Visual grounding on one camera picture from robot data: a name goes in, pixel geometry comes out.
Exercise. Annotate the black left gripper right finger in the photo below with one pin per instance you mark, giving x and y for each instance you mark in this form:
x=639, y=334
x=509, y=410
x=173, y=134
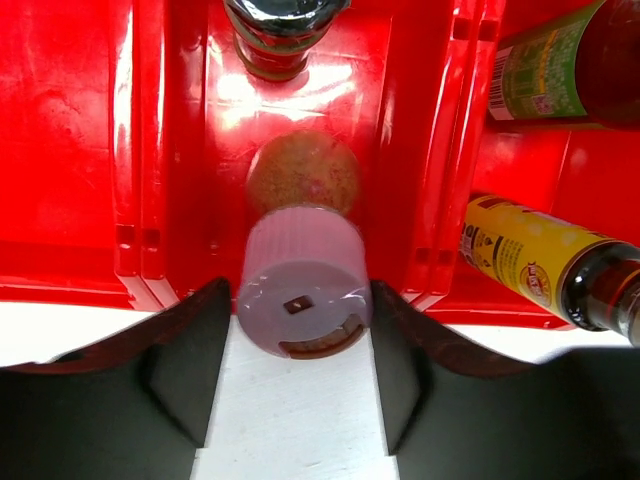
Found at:
x=453, y=409

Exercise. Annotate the small yellow label bottle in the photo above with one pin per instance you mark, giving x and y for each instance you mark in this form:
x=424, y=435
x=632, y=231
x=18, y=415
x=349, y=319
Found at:
x=587, y=279

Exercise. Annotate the red three-compartment plastic bin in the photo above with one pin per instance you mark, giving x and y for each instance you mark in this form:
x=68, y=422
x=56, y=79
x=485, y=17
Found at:
x=128, y=129

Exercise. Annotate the yellow cap sauce bottle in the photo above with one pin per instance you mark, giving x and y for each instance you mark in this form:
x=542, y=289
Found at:
x=580, y=69

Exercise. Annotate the pink cap spice jar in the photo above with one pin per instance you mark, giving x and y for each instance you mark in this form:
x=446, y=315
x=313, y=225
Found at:
x=305, y=291

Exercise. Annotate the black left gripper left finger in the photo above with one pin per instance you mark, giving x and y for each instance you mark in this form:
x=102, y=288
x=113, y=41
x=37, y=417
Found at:
x=135, y=405

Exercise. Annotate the black cap spice jar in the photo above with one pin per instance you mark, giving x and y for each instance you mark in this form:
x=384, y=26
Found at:
x=273, y=38

